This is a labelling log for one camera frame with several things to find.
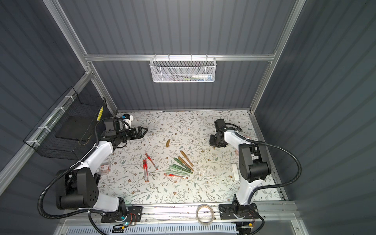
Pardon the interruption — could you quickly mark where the brown pen two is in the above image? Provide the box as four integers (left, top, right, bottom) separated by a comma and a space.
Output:
180, 150, 193, 166

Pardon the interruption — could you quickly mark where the brown pen three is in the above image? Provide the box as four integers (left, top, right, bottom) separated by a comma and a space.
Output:
178, 157, 194, 172

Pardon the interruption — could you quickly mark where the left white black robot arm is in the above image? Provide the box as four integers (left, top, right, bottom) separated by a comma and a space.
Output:
37, 114, 148, 221

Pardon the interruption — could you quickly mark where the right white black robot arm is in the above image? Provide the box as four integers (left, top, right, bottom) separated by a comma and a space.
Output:
210, 119, 302, 219

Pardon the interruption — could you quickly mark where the red pen upper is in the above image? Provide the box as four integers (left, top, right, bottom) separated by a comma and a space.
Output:
145, 153, 158, 170

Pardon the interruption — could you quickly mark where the red pen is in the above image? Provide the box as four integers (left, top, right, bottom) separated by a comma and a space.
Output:
144, 159, 149, 182
164, 173, 188, 179
143, 159, 146, 182
145, 153, 158, 170

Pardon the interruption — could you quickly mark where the red pen right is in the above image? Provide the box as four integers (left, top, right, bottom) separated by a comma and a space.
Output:
144, 159, 149, 182

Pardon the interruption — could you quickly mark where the red pen left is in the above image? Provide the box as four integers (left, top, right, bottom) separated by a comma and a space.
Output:
143, 159, 146, 182

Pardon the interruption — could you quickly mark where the green pen upper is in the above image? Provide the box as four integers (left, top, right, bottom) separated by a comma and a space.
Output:
173, 158, 193, 173

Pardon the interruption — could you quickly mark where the red pen lower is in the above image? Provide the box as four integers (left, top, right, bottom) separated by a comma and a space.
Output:
164, 173, 188, 179

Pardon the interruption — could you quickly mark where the green pen lower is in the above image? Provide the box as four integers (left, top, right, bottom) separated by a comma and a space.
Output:
164, 169, 189, 177

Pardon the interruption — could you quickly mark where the white eraser stick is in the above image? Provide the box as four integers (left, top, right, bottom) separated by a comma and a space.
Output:
232, 164, 240, 182

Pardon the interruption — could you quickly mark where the floral patterned table mat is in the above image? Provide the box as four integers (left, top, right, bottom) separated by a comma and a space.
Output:
79, 110, 284, 206

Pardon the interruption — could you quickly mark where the small clear plastic box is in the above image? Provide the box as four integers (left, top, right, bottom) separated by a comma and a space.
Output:
98, 163, 111, 175

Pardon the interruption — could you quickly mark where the clear tape roll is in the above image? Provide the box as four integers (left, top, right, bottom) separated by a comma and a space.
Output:
195, 204, 214, 226

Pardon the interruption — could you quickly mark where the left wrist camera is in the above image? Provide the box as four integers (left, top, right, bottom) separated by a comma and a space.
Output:
121, 114, 134, 125

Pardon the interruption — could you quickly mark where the white wire mesh basket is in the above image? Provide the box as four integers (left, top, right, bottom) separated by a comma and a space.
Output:
149, 57, 217, 83

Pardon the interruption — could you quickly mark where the black wire basket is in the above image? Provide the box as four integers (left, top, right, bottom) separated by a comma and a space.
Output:
24, 89, 111, 160

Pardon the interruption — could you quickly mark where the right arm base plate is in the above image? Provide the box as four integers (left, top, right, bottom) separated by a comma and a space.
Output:
218, 203, 259, 220

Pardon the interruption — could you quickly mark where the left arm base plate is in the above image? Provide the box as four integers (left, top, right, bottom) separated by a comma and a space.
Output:
101, 206, 143, 223

